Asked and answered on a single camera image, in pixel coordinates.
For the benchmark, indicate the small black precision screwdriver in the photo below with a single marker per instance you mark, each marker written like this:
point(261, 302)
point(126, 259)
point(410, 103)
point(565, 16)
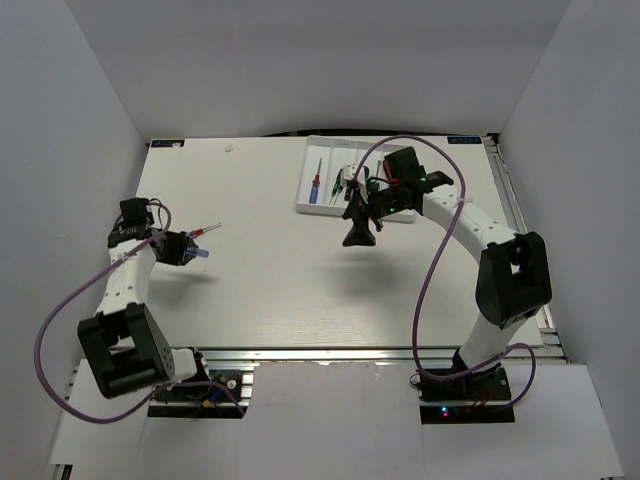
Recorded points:
point(336, 189)

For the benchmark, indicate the black green precision screwdriver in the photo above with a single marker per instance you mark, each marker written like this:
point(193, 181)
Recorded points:
point(346, 192)

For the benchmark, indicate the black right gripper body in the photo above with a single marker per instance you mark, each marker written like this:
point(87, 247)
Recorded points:
point(385, 202)

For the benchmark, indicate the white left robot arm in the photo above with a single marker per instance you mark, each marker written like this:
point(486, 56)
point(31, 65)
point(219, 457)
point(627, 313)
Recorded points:
point(123, 344)

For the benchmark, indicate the blue handled screwdriver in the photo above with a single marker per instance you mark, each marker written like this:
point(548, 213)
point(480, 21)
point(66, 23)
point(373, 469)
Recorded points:
point(315, 184)
point(197, 252)

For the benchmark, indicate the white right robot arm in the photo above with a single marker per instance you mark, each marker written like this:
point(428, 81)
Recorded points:
point(513, 281)

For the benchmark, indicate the red handled thin screwdriver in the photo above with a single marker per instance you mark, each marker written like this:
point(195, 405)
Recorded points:
point(203, 230)

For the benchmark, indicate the white compartment tray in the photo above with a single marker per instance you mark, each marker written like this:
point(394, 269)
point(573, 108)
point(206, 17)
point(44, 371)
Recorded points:
point(336, 154)

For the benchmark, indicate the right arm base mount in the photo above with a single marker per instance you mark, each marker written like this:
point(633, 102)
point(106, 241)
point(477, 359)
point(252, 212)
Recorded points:
point(480, 398)

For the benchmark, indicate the aluminium rail frame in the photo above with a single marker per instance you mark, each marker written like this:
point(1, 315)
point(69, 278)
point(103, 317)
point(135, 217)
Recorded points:
point(286, 292)

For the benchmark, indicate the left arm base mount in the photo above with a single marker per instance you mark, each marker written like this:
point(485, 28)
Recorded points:
point(212, 393)

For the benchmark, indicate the blue table label left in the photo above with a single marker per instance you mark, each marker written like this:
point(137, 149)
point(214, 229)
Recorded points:
point(167, 143)

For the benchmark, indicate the red curved utility knife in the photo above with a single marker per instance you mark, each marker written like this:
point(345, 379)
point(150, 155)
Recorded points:
point(386, 169)

